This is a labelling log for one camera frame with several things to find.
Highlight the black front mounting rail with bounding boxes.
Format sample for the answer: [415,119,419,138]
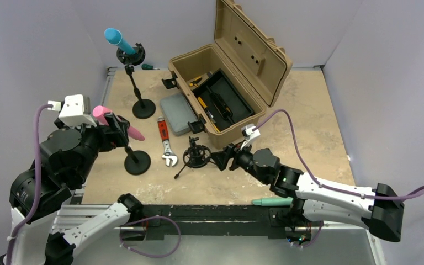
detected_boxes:
[122,204,324,241]

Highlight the grey flat case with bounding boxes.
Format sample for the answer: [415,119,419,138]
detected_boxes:
[160,93,198,136]

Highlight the yellow handled tool in tray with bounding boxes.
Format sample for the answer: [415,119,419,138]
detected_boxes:
[197,97,220,132]

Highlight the tall black mic stand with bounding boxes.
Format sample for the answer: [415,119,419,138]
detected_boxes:
[116,43,157,120]

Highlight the mint green microphone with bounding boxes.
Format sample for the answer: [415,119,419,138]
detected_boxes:
[251,197,293,207]

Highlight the yellow black pliers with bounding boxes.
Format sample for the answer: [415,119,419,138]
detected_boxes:
[189,76,203,87]

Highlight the tan plastic toolbox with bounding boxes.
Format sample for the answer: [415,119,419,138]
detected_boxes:
[163,1,293,149]

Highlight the green handled screwdriver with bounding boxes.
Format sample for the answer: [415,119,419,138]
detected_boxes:
[141,63,159,71]

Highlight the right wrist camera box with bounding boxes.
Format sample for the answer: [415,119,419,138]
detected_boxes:
[240,124,261,150]

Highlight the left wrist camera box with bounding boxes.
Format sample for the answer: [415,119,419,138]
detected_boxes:
[58,94,97,128]

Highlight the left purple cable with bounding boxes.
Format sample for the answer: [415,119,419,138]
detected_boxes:
[5,102,61,265]

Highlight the black toolbox tray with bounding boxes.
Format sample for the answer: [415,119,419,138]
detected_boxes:
[190,69,255,131]

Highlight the black tripod shock mount stand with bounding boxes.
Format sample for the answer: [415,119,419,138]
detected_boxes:
[174,136,211,179]

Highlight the blue microphone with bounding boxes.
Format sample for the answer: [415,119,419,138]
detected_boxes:
[104,28,136,55]

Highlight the black round base mic stand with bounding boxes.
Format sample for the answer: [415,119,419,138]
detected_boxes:
[124,137,151,176]

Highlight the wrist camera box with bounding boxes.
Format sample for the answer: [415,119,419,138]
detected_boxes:
[58,94,97,128]
[240,124,261,150]

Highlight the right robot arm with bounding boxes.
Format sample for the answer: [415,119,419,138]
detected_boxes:
[211,145,405,242]

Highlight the pink microphone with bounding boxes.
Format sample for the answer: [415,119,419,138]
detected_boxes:
[92,105,145,141]

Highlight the purple cable loop front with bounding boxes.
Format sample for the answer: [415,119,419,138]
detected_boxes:
[119,215,182,259]

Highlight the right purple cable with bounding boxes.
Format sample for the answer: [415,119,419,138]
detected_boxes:
[252,109,424,201]

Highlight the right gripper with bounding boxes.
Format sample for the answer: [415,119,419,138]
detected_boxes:
[210,138,269,184]

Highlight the red adjustable wrench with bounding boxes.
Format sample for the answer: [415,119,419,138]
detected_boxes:
[157,116,178,167]

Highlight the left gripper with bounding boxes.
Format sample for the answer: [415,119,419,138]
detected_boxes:
[57,110,129,183]

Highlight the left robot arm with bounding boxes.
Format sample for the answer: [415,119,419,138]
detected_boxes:
[0,113,143,264]

